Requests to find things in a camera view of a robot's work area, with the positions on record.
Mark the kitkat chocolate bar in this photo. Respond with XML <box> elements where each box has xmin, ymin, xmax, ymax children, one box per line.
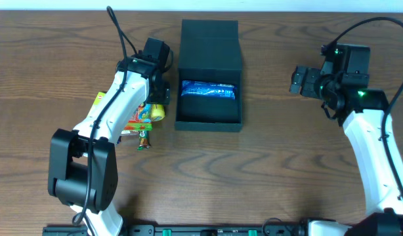
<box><xmin>138</xmin><ymin>130</ymin><xmax>152</xmax><ymax>150</ymax></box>

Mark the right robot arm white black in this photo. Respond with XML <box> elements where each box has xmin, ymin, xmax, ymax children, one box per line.
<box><xmin>289</xmin><ymin>66</ymin><xmax>403</xmax><ymax>235</ymax></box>

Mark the brown chocolate milk carton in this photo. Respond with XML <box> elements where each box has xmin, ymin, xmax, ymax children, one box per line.
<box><xmin>121</xmin><ymin>130</ymin><xmax>139</xmax><ymax>136</ymax></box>

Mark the black mounting rail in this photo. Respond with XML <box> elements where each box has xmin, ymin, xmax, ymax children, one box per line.
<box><xmin>42</xmin><ymin>224</ymin><xmax>310</xmax><ymax>236</ymax></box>

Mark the yellow green snack packet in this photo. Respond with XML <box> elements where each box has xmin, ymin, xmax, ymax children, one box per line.
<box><xmin>91</xmin><ymin>92</ymin><xmax>106</xmax><ymax>110</ymax></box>

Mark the yellow mentos candy tube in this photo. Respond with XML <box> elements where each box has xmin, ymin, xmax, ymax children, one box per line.
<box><xmin>150</xmin><ymin>104</ymin><xmax>165</xmax><ymax>121</ymax></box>

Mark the dark green gift box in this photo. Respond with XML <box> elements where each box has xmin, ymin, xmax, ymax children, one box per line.
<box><xmin>175</xmin><ymin>20</ymin><xmax>243</xmax><ymax>132</ymax></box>

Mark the blue cookie package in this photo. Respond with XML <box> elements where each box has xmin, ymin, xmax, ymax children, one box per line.
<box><xmin>181</xmin><ymin>80</ymin><xmax>236</xmax><ymax>100</ymax></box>

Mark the gummy worms candy bag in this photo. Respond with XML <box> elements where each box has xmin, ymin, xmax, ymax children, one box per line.
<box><xmin>124</xmin><ymin>104</ymin><xmax>152</xmax><ymax>132</ymax></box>

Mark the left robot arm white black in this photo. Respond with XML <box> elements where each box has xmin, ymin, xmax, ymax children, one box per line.
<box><xmin>48</xmin><ymin>55</ymin><xmax>170</xmax><ymax>235</ymax></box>

